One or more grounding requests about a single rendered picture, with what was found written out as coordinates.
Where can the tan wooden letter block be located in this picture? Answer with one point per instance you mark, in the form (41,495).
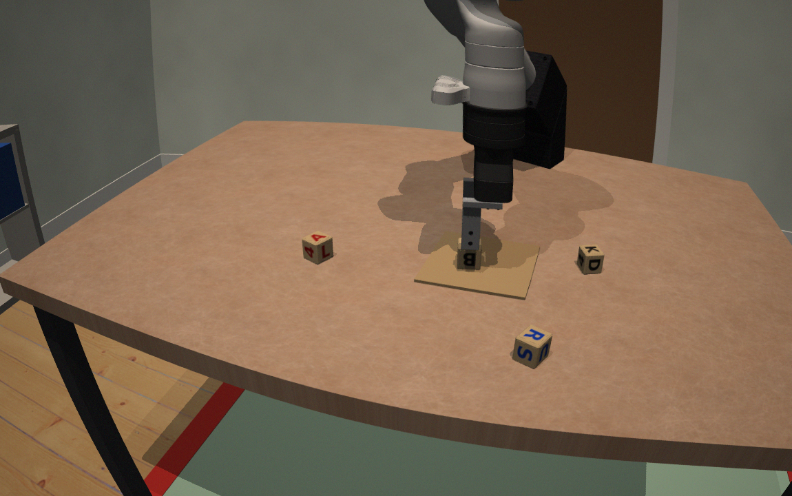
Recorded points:
(590,259)
(317,247)
(468,259)
(532,346)

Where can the tan flat mat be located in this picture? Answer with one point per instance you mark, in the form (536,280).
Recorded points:
(506,267)

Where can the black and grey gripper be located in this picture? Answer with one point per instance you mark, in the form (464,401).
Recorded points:
(494,122)

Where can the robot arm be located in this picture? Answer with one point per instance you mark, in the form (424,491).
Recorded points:
(490,39)

